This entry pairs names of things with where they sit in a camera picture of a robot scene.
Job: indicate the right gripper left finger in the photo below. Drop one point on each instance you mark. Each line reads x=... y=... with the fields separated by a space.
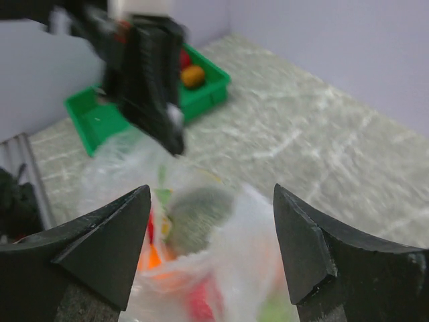
x=82 y=270

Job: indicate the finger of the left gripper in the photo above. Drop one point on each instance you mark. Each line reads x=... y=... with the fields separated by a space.
x=143 y=82

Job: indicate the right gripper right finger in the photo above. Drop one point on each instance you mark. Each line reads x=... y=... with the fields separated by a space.
x=335 y=272

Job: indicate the red fake apple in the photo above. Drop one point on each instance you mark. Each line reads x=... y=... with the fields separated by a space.
x=185 y=59
x=203 y=299

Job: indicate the small brown-orange fake fruit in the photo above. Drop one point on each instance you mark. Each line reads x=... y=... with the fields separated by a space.
x=193 y=76

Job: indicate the orange fake tangerine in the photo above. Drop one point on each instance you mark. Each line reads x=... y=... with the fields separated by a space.
x=151 y=260

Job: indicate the light green fake fruit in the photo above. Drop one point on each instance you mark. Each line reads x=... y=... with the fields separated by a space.
x=277 y=308

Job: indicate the green fake melon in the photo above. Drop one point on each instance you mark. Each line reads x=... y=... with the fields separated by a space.
x=193 y=214

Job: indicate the clear lemon-print plastic bag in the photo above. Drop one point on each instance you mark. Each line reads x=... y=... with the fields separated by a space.
x=210 y=251

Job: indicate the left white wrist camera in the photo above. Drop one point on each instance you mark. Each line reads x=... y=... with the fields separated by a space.
x=120 y=9

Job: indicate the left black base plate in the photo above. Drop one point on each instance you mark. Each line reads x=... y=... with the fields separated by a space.
x=20 y=214

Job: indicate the aluminium mounting rail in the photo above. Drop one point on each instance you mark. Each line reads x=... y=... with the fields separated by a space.
x=16 y=151

